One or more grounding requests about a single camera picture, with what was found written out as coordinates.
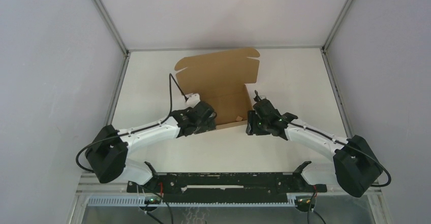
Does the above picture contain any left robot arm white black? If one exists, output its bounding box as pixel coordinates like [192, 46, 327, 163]
[85, 101, 217, 192]

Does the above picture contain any brown cardboard box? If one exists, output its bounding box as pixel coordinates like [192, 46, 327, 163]
[174, 48, 260, 129]

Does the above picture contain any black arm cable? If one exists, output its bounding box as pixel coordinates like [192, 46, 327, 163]
[253, 90, 392, 188]
[75, 73, 189, 173]

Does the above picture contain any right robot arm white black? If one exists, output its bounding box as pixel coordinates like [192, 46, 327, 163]
[246, 95, 388, 198]

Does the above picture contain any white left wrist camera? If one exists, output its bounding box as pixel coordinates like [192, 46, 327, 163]
[186, 93, 200, 108]

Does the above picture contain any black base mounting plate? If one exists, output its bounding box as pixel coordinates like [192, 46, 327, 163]
[126, 162, 327, 204]

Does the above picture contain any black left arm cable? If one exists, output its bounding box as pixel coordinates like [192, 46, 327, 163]
[75, 73, 189, 173]

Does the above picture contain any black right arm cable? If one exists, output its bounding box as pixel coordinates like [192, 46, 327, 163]
[253, 90, 392, 188]

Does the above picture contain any white toothed cable duct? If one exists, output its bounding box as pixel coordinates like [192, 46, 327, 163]
[87, 196, 297, 207]

